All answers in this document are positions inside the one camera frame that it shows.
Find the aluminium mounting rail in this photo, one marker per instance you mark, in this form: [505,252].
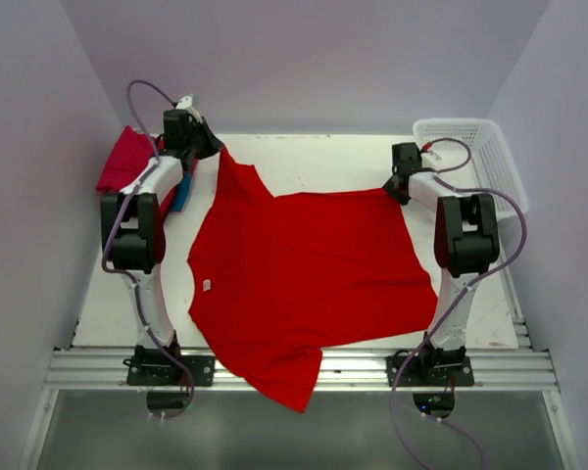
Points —
[341,370]

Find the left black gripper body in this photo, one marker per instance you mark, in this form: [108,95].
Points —
[204,141]

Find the folded teal t shirt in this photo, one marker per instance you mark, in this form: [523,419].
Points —
[182,193]

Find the bright red t shirt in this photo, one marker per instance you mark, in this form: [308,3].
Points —
[280,278]

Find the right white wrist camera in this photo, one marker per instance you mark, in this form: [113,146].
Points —
[432,158]

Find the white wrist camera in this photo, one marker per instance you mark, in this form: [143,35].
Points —
[186,102]
[432,158]

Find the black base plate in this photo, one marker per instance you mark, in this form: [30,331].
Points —
[438,368]
[152,367]

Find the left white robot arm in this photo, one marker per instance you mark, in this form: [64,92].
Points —
[132,223]

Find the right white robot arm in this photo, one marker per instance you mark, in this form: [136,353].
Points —
[465,245]

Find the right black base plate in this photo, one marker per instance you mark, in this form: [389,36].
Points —
[438,368]

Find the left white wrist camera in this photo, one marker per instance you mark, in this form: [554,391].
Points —
[186,102]

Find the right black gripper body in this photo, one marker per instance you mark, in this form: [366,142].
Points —
[397,185]

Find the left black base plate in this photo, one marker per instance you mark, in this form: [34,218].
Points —
[152,367]

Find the white plastic basket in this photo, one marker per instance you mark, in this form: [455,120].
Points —
[475,154]

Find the folded magenta t shirt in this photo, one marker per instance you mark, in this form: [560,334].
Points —
[128,158]

